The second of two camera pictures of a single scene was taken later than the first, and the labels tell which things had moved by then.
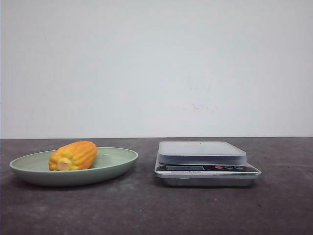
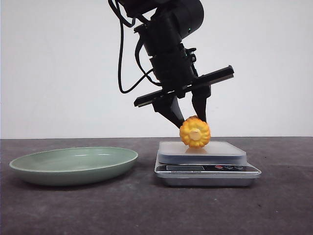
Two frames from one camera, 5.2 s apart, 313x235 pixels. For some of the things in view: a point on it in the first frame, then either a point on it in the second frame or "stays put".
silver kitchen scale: (203, 164) stays put
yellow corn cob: (75, 155) → (195, 133)
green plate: (34, 169) stays put
